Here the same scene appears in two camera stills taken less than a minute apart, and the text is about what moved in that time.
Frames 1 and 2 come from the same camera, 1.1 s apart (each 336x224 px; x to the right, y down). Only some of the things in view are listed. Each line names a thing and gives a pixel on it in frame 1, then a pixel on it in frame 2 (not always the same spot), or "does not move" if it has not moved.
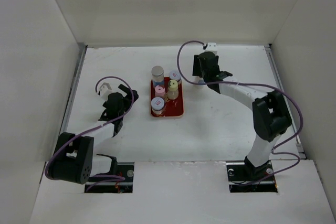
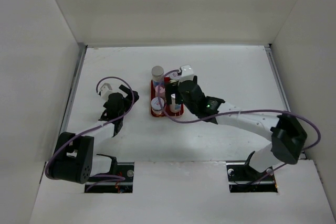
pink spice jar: x=159 y=91 does not move
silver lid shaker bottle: x=201 y=86 -> x=174 y=107
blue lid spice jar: x=175 y=75 does not move
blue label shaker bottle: x=157 y=73 does not move
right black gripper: x=197 y=71 -> x=172 y=88
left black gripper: x=127 y=99 does not move
